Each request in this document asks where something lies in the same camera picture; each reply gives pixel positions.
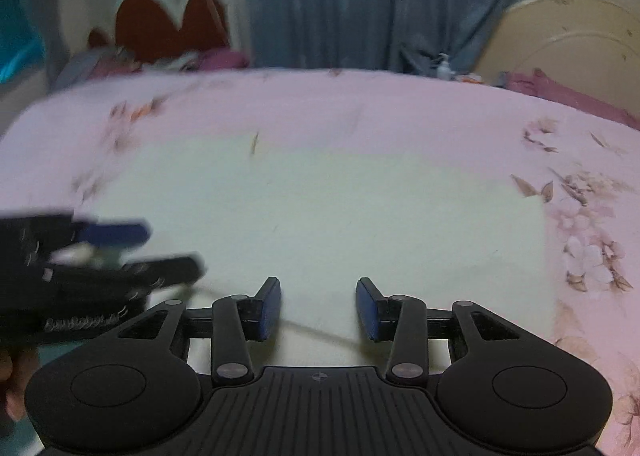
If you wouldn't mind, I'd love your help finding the pink floral bed sheet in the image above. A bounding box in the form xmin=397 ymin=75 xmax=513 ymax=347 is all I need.
xmin=1 ymin=68 xmax=639 ymax=455

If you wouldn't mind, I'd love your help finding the white pump bottle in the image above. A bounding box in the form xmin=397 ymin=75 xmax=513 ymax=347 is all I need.
xmin=436 ymin=53 xmax=454 ymax=80

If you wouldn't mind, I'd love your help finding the magenta pillow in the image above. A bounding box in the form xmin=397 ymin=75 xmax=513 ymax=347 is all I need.
xmin=506 ymin=68 xmax=640 ymax=131

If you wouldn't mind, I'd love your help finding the pile of clothes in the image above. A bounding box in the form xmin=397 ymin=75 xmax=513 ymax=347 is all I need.
xmin=50 ymin=47 xmax=250 ymax=92

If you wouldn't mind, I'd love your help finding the red heart-shaped headboard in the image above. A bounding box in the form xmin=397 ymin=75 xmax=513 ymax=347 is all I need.
xmin=87 ymin=0 xmax=231 ymax=61

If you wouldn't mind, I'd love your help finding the person left hand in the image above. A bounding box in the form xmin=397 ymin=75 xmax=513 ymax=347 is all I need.
xmin=0 ymin=348 xmax=40 ymax=422

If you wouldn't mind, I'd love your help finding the cream arched headboard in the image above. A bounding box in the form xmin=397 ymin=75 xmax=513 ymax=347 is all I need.
xmin=473 ymin=0 xmax=639 ymax=116

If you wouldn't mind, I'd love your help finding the pale green knit sweater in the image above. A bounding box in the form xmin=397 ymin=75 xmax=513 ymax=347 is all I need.
xmin=92 ymin=135 xmax=555 ymax=365

